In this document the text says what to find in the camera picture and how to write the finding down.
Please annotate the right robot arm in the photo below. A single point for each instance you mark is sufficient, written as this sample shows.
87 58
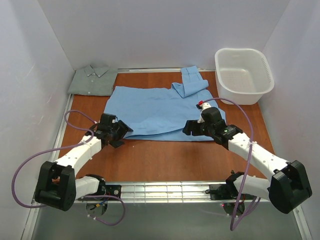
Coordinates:
285 184

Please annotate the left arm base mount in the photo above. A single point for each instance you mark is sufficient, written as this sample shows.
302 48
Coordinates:
112 190

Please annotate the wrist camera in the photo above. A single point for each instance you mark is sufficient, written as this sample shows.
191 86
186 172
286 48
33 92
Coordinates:
205 112
114 119

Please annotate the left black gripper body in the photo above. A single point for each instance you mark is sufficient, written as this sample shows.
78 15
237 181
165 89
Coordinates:
119 133

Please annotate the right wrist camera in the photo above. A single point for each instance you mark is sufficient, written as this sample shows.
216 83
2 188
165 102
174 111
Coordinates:
205 112

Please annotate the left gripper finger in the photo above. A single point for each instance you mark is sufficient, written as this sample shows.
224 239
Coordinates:
122 129
116 143

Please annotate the white plastic basket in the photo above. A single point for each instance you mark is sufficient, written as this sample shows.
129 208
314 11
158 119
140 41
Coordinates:
242 75

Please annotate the folded grey shirt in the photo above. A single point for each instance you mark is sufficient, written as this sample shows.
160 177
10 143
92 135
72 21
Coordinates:
93 81

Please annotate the light blue long sleeve shirt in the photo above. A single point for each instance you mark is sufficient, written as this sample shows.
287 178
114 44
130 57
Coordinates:
160 114

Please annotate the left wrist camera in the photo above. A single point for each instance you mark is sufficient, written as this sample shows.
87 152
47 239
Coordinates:
114 119

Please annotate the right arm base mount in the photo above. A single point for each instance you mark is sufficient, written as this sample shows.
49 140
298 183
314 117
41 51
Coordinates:
218 192

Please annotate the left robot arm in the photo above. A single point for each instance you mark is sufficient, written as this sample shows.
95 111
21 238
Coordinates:
57 185

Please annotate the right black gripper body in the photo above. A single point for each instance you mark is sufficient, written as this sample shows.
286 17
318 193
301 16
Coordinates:
196 128

